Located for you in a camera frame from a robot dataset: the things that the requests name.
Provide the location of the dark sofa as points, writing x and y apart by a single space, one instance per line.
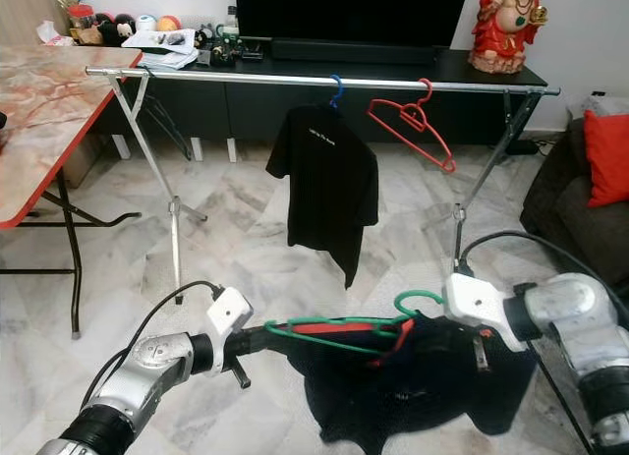
570 209

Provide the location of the clear plastic bottle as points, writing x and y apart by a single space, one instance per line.
233 26

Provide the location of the white plastic bag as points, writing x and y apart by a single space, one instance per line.
600 101

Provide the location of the light wooden cabinet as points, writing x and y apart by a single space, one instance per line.
25 13

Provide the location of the red laughing buddha statue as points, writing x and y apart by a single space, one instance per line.
506 32

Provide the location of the black soundbar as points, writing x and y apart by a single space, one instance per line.
354 51

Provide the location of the black flat television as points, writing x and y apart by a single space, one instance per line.
354 13

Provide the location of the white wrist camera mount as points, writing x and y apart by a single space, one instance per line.
229 312
477 300

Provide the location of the marble table with red edge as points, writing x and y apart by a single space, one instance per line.
49 111

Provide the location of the red cushion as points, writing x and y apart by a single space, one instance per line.
607 155

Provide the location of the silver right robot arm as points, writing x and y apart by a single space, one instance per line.
570 312

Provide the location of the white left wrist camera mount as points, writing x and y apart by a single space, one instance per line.
229 312

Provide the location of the black television console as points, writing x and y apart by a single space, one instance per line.
236 111

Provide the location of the red plastic hanger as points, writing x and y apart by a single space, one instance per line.
448 164

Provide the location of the black round figurine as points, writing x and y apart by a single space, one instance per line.
127 27
107 31

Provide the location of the red-lidded jar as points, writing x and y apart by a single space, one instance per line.
84 25

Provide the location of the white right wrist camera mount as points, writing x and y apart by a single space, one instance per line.
477 300

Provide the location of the black t-shirt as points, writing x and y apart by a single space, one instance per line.
324 185
432 391

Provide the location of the silver metal clothes rack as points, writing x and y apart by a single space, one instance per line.
256 78

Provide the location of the orange ball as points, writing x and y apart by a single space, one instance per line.
169 24

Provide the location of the blue plastic hanger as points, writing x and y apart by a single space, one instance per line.
340 88

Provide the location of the green plastic hanger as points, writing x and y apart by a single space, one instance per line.
421 294

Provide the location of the pink tissue pack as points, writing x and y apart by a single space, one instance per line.
54 34

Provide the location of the white paper stack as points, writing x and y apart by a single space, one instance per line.
165 44

